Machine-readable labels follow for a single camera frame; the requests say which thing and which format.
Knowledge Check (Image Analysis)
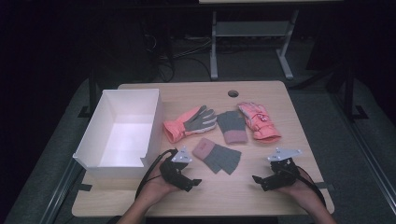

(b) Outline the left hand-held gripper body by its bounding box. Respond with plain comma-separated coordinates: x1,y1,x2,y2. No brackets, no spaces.
160,146,193,189

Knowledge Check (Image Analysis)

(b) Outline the pink ski glove grey palm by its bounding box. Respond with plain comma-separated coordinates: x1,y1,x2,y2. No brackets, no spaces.
163,105,218,145

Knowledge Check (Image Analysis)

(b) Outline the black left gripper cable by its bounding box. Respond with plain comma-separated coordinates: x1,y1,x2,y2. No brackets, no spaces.
134,148,179,201

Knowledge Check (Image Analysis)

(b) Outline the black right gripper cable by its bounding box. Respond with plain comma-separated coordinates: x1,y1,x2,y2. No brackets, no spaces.
295,165,328,208

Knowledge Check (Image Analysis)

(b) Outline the grey and pink sock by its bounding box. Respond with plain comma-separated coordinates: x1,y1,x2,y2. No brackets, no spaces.
191,137,243,176

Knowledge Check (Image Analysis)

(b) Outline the white metal table frame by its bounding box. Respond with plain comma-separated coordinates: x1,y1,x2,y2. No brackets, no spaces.
209,8,301,81

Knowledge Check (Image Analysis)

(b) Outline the grey metal rail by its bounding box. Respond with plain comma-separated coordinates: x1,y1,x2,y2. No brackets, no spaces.
329,91,396,208
38,158,86,224

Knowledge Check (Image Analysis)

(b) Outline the black metal stand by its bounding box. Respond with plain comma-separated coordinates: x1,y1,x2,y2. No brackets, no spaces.
78,69,100,119
340,60,370,121

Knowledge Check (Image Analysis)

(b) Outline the white storage box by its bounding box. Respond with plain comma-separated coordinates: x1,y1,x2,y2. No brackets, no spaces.
72,88,164,180

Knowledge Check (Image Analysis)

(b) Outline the bundle of floor cables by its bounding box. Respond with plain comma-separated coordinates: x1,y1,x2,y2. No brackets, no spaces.
142,32,213,83

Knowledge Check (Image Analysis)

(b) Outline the person's left hand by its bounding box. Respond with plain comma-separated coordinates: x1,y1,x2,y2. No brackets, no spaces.
138,161,181,204

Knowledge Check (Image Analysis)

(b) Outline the person's right hand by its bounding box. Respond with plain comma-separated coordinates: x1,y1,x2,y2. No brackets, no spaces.
275,174,316,206

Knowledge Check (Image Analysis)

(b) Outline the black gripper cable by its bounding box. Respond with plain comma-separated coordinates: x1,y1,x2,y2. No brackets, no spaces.
295,165,328,208
134,148,179,201

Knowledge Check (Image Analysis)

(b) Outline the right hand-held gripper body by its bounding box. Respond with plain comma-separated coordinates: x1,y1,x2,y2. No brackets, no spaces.
263,147,303,189

